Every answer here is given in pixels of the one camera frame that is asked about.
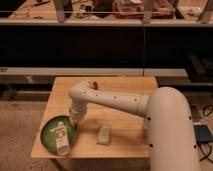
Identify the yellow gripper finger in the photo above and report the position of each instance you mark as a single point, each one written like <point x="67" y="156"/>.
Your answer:
<point x="74" y="123"/>

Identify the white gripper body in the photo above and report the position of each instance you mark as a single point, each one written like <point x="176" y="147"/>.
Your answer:
<point x="76" y="116"/>

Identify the green ceramic bowl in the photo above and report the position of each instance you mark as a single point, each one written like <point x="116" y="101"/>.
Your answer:
<point x="47" y="135"/>

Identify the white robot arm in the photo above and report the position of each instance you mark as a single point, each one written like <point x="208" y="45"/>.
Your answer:
<point x="171" y="134"/>

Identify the white plastic bottle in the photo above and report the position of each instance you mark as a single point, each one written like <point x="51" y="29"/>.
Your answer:
<point x="62" y="141"/>

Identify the beige sponge block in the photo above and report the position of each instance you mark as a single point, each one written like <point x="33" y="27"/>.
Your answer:
<point x="104" y="134"/>

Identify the wooden table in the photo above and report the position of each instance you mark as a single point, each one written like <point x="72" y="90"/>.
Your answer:
<point x="127" y="136"/>

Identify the red chili pepper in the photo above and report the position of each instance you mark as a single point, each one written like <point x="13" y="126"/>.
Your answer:
<point x="95" y="85"/>

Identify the red tray of clutter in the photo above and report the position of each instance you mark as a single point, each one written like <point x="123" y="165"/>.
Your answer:
<point x="134" y="9"/>

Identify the long metal shelf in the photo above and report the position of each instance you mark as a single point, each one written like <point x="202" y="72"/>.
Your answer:
<point x="84" y="13"/>

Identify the blue black box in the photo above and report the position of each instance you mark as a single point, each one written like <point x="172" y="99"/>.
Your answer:
<point x="203" y="134"/>

